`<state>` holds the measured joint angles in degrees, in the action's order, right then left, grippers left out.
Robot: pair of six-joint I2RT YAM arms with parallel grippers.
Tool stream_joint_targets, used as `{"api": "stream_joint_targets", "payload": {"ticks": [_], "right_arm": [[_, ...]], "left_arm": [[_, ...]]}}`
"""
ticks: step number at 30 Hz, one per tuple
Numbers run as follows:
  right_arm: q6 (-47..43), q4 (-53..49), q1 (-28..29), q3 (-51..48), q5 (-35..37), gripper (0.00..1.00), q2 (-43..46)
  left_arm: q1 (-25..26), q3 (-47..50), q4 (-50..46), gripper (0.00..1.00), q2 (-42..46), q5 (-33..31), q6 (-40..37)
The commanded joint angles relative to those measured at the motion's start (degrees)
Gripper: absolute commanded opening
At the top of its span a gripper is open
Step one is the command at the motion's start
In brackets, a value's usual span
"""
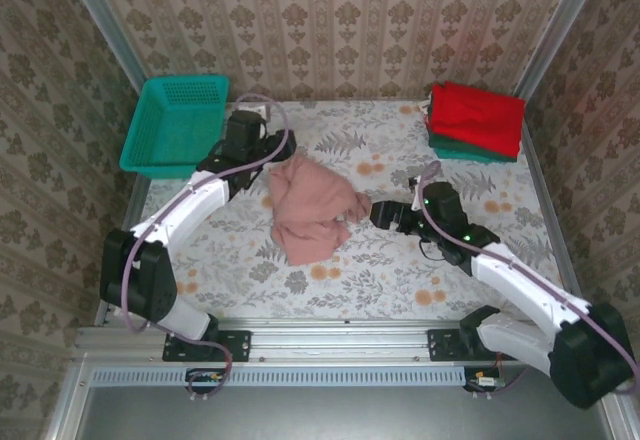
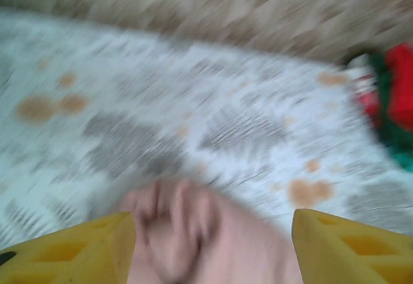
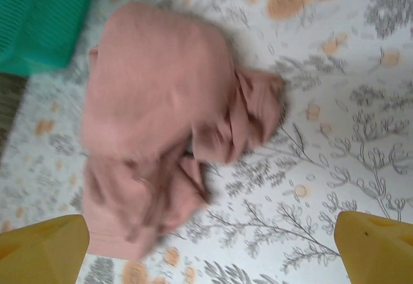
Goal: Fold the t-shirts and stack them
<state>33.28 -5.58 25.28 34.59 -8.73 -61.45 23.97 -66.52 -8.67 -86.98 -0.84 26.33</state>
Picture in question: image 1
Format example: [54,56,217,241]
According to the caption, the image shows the pink t-shirt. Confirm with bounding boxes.
[267,152,373,268]

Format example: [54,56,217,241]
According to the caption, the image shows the floral tablecloth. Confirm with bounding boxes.
[127,99,576,322]

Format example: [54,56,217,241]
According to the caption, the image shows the teal plastic basket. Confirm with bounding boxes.
[118,75,232,180]

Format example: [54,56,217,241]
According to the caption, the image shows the green folded t-shirt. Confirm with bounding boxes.
[427,124,519,165]

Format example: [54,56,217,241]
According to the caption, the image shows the red folded t-shirt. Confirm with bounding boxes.
[427,81,527,157]

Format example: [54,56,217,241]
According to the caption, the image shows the small electronics board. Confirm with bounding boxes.
[185,368,226,388]
[464,367,504,392]

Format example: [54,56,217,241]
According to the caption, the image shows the grey metal panel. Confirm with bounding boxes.
[74,384,617,440]

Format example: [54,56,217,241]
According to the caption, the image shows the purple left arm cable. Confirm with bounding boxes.
[119,93,297,404]

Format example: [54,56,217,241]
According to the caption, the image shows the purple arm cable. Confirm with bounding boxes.
[419,158,640,402]
[119,93,297,404]

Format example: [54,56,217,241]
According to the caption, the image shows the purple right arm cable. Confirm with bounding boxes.
[419,158,640,402]

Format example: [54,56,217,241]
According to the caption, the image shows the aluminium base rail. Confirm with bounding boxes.
[74,316,609,364]

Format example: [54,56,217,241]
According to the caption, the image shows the slotted cable duct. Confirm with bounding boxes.
[92,365,472,388]

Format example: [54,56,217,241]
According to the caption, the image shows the aluminium frame post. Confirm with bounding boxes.
[512,0,610,104]
[55,0,150,93]

